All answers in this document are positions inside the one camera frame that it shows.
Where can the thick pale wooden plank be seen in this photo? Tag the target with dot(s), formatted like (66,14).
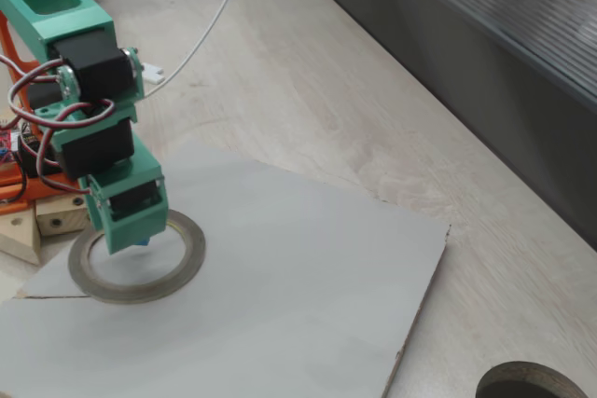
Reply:
(18,235)

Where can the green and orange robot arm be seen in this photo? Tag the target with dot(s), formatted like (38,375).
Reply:
(65,25)

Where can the blue cube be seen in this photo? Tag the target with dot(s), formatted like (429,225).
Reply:
(143,242)

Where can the red circuit board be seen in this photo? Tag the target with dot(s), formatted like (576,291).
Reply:
(4,141)

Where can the small white plastic piece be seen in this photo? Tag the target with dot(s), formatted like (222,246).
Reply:
(154,74)

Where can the green gripper with servo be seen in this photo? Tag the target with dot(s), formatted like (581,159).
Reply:
(131,223)

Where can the grey partition with ribbed glass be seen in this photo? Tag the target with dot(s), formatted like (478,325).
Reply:
(490,67)

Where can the grey cardboard sheet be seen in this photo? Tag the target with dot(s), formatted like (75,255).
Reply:
(303,277)

